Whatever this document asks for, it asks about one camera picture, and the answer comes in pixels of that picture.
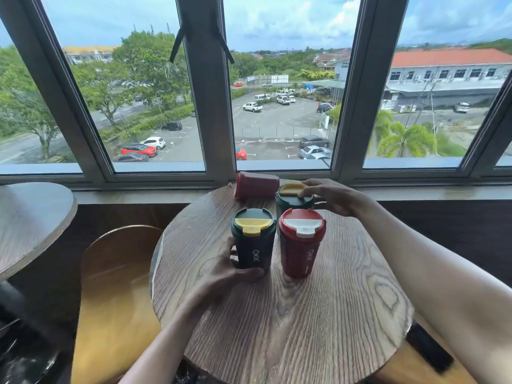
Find person's left hand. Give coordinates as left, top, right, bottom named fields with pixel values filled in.
left=187, top=236, right=265, bottom=307

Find person's right hand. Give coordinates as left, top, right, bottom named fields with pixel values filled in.
left=298, top=178, right=371, bottom=219

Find green cup with yellow lid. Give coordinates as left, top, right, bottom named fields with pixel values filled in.
left=275, top=182, right=317, bottom=220
left=231, top=208, right=277, bottom=273

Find person's left forearm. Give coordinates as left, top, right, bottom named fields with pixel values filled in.
left=118, top=294, right=210, bottom=384

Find person's right forearm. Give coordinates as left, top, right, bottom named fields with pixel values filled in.
left=354, top=201, right=512, bottom=384

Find red travel cup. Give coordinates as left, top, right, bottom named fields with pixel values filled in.
left=234, top=172, right=281, bottom=202

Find red cup with white lid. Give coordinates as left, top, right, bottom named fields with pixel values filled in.
left=278, top=208, right=327, bottom=279

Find palm tree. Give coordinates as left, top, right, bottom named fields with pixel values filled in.
left=375, top=111, right=437, bottom=159

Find yellow wooden chair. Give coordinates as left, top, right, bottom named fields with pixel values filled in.
left=71, top=225, right=165, bottom=384
left=370, top=312, right=478, bottom=384

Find parked cars in lot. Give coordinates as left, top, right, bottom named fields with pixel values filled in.
left=114, top=80, right=471, bottom=163

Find white building with orange roof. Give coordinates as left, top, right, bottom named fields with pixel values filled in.
left=380, top=48, right=512, bottom=113

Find black shiny object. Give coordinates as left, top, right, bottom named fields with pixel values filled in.
left=0, top=282, right=61, bottom=384

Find building with yellow roof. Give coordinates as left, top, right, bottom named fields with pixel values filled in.
left=63, top=45, right=117, bottom=65

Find large green tree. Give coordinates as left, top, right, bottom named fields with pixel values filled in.
left=0, top=46, right=61, bottom=161

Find grey window frame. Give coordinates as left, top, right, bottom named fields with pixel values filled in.
left=0, top=0, right=512, bottom=192

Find black window handle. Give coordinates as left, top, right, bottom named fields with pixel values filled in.
left=170, top=27, right=186, bottom=63
left=216, top=23, right=236, bottom=65

